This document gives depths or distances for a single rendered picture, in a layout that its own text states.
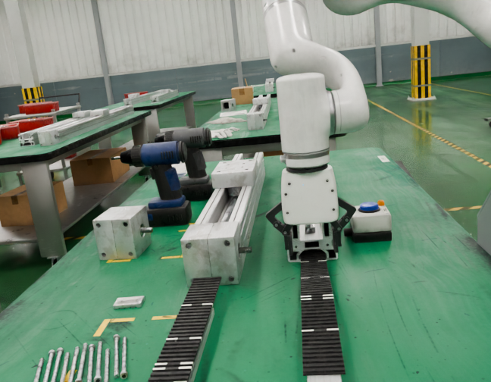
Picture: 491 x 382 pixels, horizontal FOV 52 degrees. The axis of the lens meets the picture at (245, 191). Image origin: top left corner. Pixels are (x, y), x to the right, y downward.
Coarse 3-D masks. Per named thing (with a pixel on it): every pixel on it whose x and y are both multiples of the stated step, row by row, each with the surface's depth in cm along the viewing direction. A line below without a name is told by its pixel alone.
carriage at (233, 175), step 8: (240, 160) 146; (248, 160) 145; (256, 160) 144; (216, 168) 138; (224, 168) 137; (232, 168) 136; (240, 168) 135; (248, 168) 134; (256, 168) 142; (216, 176) 132; (224, 176) 132; (232, 176) 131; (240, 176) 131; (248, 176) 131; (256, 176) 140; (216, 184) 132; (224, 184) 132; (232, 184) 132; (240, 184) 132; (248, 184) 132; (232, 192) 134
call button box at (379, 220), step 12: (360, 216) 106; (372, 216) 106; (384, 216) 106; (348, 228) 111; (360, 228) 107; (372, 228) 107; (384, 228) 106; (360, 240) 108; (372, 240) 107; (384, 240) 107
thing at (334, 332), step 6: (306, 330) 69; (312, 330) 69; (318, 330) 69; (324, 330) 69; (330, 330) 69; (336, 330) 69; (306, 336) 68; (312, 336) 68; (318, 336) 68; (324, 336) 68; (330, 336) 68; (336, 336) 68
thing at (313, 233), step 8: (304, 224) 109; (312, 224) 105; (320, 224) 108; (328, 224) 100; (296, 232) 104; (304, 232) 105; (312, 232) 104; (320, 232) 104; (328, 232) 102; (296, 240) 100; (304, 240) 100; (312, 240) 100; (320, 240) 100; (328, 240) 100; (296, 248) 101; (304, 248) 101; (312, 248) 101; (320, 248) 100; (328, 248) 100; (288, 256) 101; (296, 256) 103; (328, 256) 101; (336, 256) 101
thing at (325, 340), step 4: (304, 340) 67; (308, 340) 67; (312, 340) 67; (316, 340) 67; (320, 340) 67; (324, 340) 67; (328, 340) 67; (332, 340) 66; (336, 340) 66; (304, 344) 66; (308, 344) 66; (312, 344) 66; (316, 344) 66; (320, 344) 66; (324, 344) 66; (328, 344) 66; (332, 344) 66; (336, 344) 66
